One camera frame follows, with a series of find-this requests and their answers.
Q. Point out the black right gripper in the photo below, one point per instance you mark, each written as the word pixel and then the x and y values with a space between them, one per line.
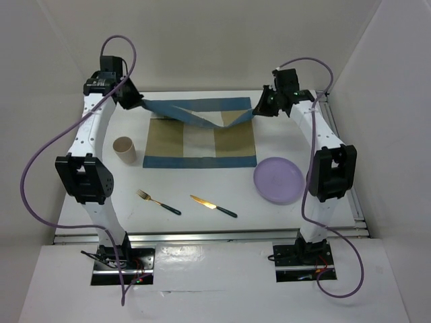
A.
pixel 261 108

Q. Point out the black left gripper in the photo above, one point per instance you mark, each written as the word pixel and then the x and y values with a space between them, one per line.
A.
pixel 135 99

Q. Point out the blue beige white placemat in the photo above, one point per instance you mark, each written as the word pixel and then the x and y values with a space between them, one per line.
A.
pixel 202 133

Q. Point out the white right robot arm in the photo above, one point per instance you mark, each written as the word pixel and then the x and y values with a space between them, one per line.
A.
pixel 333 163

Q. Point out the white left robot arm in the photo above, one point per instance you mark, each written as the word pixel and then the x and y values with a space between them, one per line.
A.
pixel 82 172

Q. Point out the beige cup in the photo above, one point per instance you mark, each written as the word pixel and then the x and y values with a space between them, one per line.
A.
pixel 125 149

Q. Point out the purple plate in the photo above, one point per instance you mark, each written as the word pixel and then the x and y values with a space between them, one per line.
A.
pixel 279 180

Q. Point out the gold fork green handle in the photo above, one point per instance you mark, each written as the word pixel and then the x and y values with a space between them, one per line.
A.
pixel 145 196

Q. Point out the gold knife green handle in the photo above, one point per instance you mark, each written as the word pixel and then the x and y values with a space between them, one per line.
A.
pixel 213 206

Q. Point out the aluminium right rail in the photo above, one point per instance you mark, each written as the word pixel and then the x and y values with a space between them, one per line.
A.
pixel 340 181

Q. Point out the aluminium rail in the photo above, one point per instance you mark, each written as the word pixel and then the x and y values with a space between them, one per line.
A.
pixel 340 181
pixel 228 236

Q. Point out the aluminium front rail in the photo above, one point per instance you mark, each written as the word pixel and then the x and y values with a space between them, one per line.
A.
pixel 228 236

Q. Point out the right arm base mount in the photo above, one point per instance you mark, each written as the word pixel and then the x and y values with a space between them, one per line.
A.
pixel 295 263

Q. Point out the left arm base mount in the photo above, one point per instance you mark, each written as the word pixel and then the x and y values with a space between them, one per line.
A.
pixel 140 268

